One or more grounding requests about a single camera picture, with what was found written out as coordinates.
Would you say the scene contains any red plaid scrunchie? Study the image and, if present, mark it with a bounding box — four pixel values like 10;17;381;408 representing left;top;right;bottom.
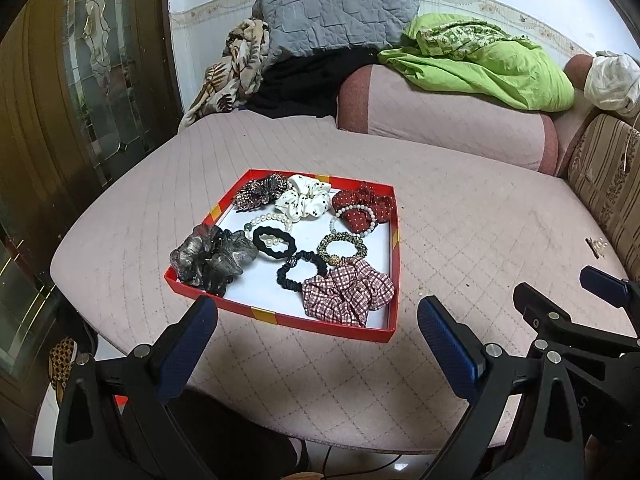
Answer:
301;257;396;328

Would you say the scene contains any grey quilted pillow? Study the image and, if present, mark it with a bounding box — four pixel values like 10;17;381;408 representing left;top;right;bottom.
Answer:
251;0;420;58

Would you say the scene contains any pink bolster cushion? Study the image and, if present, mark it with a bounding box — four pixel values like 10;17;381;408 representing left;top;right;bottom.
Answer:
336;55;593;177

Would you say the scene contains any striped beige sofa cushion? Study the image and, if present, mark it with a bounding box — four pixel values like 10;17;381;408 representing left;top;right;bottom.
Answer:
567;112;640;281

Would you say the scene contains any pale jade bead bracelet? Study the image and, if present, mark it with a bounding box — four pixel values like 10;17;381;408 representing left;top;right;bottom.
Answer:
330;202;377;236

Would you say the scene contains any thick black hair tie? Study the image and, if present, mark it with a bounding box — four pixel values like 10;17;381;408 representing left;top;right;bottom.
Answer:
251;225;297;262

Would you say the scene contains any red polka dot scrunchie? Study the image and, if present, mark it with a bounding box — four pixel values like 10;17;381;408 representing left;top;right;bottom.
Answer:
331;185;397;233

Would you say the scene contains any red cardboard box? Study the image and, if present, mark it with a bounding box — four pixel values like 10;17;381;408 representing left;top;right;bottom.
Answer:
164;168;402;344

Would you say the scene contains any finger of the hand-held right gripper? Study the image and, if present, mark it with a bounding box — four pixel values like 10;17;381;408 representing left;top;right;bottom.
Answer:
580;266;640;313
513;282;640;358

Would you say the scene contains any grey sheer scrunchie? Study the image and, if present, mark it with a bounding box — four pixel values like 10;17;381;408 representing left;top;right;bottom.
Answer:
170;224;259;297

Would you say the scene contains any green cloth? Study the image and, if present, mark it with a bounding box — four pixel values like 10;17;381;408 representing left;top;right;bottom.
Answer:
377;12;576;113

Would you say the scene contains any white cloth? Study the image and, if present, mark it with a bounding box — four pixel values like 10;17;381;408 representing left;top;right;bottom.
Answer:
584;50;640;116

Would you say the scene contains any brown floral sheer scrunchie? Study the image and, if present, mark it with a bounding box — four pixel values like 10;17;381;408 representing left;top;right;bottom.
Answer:
232;172;286;211

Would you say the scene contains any thin black scrunchie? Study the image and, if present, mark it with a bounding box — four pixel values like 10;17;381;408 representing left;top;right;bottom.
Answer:
276;250;331;292

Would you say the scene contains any floral beige blanket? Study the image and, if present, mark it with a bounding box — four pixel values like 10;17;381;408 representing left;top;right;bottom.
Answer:
178;17;273;133

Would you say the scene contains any black cloth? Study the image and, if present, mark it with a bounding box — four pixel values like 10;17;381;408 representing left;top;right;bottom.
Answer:
245;49;378;118

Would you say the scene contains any patterned slipper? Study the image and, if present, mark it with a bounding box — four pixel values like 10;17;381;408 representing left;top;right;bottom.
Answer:
48;337;77;391

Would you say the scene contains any wooden door with glass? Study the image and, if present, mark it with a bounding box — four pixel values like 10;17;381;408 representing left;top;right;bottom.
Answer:
0;0;183;411

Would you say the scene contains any pearl bracelet with green bead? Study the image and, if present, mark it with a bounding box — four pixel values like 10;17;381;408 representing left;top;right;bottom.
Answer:
242;212;293;251

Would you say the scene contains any leopard print hair tie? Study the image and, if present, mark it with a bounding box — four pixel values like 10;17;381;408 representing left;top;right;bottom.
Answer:
316;231;367;267

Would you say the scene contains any white cherry print scrunchie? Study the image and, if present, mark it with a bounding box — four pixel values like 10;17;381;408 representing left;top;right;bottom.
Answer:
274;174;333;223

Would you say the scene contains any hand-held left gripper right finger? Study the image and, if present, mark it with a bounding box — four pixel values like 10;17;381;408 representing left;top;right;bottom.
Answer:
416;295;588;480

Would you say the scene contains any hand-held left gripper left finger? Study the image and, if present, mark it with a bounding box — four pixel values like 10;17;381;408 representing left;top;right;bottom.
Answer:
52;294;219;480

